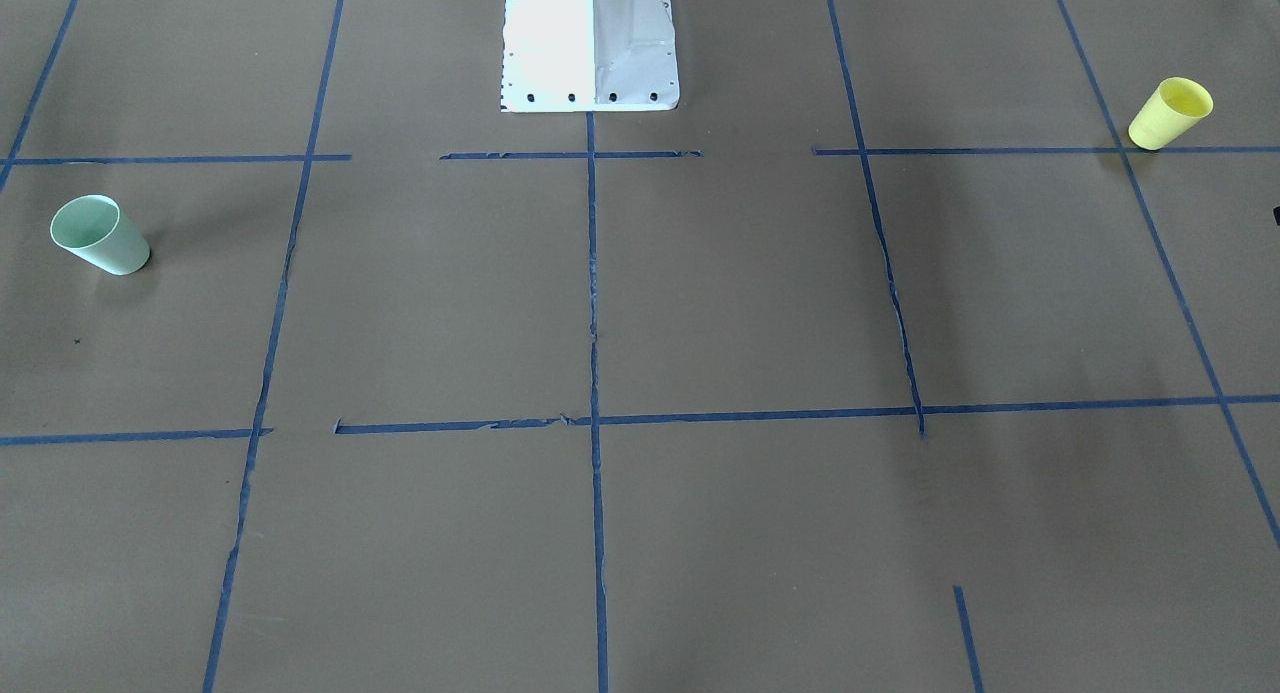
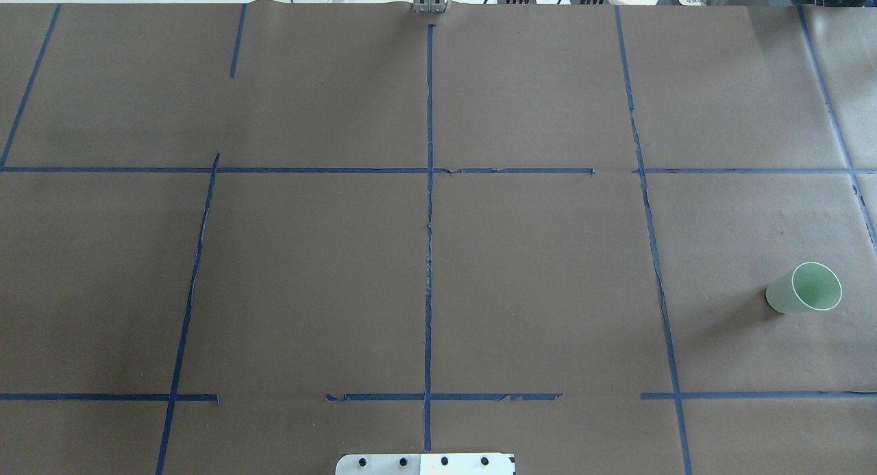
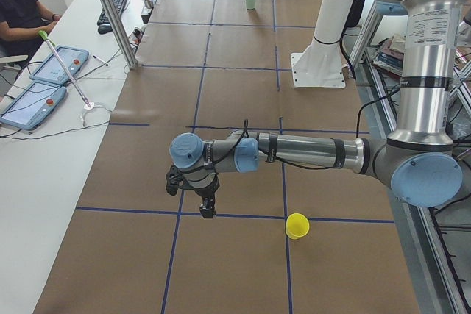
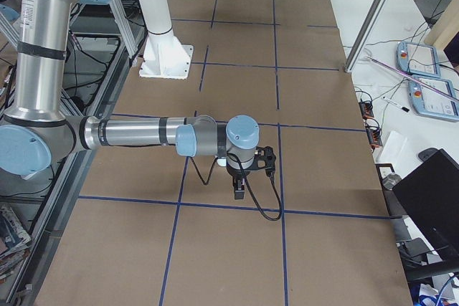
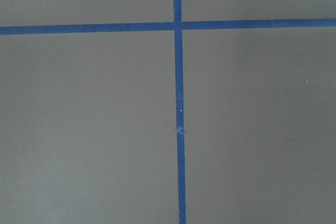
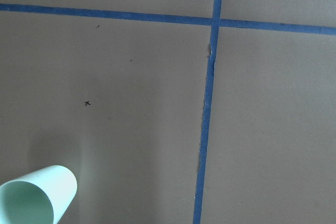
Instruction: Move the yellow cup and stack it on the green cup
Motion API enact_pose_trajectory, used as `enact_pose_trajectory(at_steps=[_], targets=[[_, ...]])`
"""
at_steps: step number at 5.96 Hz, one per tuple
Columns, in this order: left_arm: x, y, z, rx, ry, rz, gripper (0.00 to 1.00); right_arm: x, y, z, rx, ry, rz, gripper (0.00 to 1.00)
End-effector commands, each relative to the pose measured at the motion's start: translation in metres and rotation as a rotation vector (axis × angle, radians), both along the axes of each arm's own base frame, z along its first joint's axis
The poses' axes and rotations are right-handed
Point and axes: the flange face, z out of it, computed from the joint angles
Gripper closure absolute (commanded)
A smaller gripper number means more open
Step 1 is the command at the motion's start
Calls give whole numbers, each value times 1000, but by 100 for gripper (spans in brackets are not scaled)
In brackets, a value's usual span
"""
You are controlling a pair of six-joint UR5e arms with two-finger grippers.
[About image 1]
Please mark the yellow plastic cup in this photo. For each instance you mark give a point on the yellow plastic cup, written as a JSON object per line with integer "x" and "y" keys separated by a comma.
{"x": 1177, "y": 104}

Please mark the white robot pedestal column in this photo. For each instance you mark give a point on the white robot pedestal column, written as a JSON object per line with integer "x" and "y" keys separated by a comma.
{"x": 566, "y": 56}

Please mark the green plastic cup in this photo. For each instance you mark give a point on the green plastic cup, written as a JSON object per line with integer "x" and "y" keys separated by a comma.
{"x": 95, "y": 229}

